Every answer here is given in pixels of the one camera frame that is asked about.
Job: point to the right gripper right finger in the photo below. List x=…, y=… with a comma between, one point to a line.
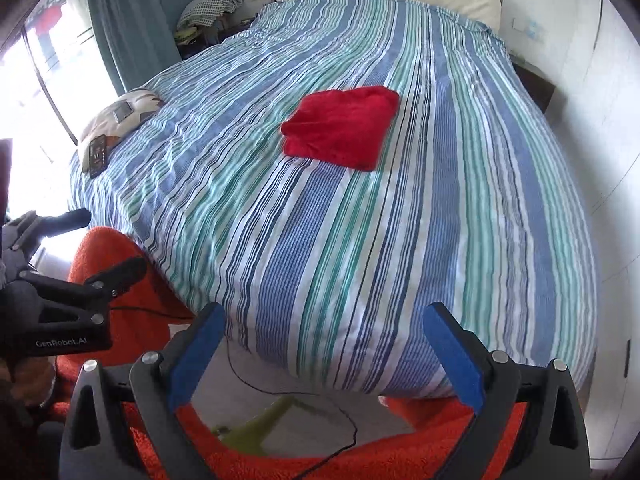
x=551, y=442

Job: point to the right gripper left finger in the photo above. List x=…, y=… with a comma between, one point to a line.
x=97, y=441

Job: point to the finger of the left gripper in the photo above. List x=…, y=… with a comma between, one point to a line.
x=90, y=284
x=21, y=238

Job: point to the red sweater white motif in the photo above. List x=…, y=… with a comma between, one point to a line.
x=345, y=128

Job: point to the person's left hand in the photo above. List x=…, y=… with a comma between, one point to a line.
x=31, y=381

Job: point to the green plastic stool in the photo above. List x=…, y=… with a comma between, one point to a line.
x=249, y=437

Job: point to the black smartphone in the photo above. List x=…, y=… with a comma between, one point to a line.
x=98, y=156

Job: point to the patterned cream pillow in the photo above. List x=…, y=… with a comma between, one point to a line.
x=118, y=120

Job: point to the striped blue green bedspread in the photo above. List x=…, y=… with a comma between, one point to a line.
x=323, y=270

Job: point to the teal curtain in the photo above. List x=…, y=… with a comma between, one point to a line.
x=135, y=38

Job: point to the checkered folded cloth pile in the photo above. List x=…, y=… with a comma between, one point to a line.
x=204, y=13

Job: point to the dark bedside table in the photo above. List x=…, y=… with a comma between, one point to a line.
x=538, y=86

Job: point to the wall socket panel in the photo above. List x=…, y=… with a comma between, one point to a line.
x=530, y=28

